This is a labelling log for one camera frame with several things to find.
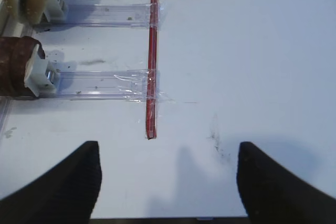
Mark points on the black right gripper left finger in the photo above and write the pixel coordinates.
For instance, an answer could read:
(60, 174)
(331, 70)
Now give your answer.
(67, 193)

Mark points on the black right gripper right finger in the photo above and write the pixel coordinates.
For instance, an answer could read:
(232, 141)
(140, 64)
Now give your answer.
(272, 194)

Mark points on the brown meat patties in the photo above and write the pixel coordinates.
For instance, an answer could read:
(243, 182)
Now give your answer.
(15, 53)

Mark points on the white pusher block right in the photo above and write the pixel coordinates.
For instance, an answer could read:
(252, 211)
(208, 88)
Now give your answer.
(41, 77)

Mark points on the red strip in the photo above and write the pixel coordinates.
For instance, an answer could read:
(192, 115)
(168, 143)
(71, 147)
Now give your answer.
(152, 67)

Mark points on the clear rail lower right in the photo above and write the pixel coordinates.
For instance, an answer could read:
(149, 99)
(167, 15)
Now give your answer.
(128, 85)

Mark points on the clear rail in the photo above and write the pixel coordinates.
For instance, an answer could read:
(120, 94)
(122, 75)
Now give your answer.
(135, 16)
(128, 85)

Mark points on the white pusher block bun rail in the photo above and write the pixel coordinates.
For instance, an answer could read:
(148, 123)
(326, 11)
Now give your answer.
(55, 11)

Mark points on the clear rail upper right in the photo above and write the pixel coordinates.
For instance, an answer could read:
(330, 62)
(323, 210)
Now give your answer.
(135, 16)

